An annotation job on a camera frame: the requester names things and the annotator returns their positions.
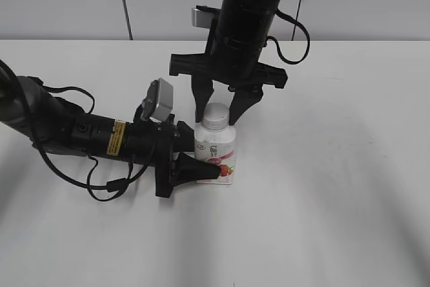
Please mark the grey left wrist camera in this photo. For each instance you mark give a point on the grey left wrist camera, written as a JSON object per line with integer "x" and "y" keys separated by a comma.
{"x": 158, "y": 102}

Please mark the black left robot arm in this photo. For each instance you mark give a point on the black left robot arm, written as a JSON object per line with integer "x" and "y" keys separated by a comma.
{"x": 56, "y": 126}

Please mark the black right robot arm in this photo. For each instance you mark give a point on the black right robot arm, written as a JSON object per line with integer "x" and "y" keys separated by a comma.
{"x": 238, "y": 32}

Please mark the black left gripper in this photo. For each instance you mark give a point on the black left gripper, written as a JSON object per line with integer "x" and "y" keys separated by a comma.
{"x": 151, "y": 145}

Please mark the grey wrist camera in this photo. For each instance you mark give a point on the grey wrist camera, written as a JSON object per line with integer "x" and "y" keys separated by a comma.
{"x": 158, "y": 102}
{"x": 202, "y": 16}

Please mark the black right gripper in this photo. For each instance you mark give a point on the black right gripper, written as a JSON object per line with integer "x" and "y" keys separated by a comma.
{"x": 231, "y": 57}

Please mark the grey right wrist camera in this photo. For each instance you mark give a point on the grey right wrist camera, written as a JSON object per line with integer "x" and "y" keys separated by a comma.
{"x": 202, "y": 16}

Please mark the white screw cap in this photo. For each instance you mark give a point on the white screw cap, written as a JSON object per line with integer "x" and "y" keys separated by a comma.
{"x": 216, "y": 117}

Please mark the white yogurt carton bottle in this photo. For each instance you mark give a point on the white yogurt carton bottle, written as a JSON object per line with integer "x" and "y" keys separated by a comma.
{"x": 219, "y": 148}

